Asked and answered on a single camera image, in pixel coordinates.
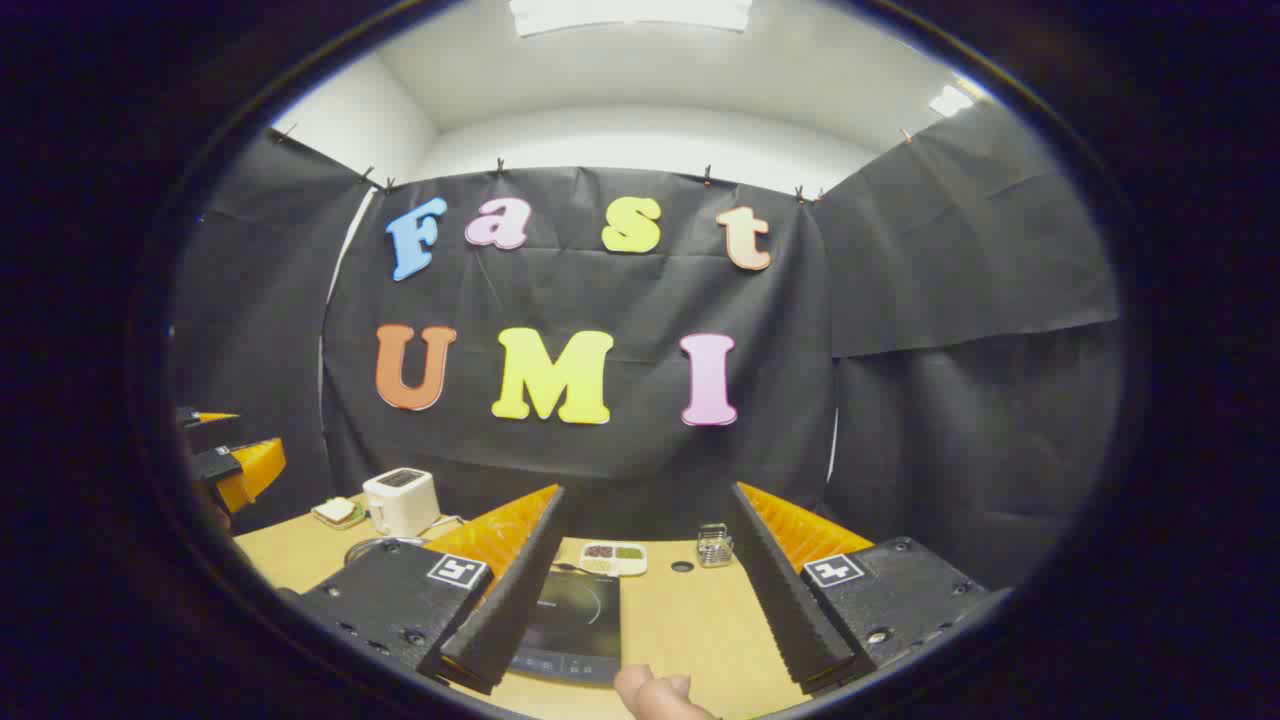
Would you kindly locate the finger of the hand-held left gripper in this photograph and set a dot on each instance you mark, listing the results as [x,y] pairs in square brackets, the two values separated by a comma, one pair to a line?
[200,416]
[250,468]

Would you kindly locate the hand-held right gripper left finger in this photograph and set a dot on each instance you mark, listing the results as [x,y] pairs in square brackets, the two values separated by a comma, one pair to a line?
[500,610]

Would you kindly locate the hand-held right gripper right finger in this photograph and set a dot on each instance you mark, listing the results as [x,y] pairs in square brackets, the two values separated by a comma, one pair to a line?
[790,600]

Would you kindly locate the black induction cooktop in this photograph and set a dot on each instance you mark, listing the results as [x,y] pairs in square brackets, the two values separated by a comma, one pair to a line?
[575,620]

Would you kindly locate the sandwich with lettuce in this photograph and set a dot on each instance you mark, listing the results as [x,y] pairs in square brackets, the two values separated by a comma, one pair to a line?
[337,510]

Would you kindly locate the pale green rectangular tray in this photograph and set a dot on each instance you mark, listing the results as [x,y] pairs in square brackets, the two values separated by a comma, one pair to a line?
[340,524]

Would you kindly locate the small divided dish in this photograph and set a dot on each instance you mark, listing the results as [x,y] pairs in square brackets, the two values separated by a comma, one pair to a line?
[613,560]

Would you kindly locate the white toaster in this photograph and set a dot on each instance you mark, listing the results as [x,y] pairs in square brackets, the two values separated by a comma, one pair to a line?
[400,505]

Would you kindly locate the black backdrop cloth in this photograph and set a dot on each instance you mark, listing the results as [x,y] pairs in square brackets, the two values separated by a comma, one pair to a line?
[600,300]

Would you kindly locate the ceiling light panel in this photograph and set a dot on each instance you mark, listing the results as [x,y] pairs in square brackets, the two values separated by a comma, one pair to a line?
[950,101]

